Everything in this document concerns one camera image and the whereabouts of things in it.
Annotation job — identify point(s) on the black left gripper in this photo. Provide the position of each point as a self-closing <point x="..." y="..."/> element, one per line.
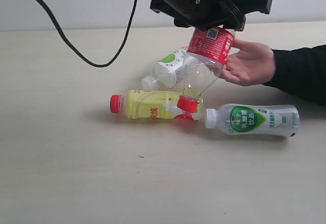
<point x="206" y="14"/>

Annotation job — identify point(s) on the clear cola bottle red label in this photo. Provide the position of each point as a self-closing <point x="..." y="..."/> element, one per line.
<point x="203" y="63"/>

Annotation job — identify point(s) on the white bottle green label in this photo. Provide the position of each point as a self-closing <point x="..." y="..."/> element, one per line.
<point x="239" y="119"/>

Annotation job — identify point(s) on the white bottle with apple label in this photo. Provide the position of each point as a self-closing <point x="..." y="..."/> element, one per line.
<point x="166" y="73"/>

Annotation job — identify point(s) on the yellow label bottle red cap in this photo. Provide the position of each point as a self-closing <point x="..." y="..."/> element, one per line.
<point x="138" y="104"/>

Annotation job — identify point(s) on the open bare human hand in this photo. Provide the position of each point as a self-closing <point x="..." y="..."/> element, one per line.
<point x="253" y="64"/>

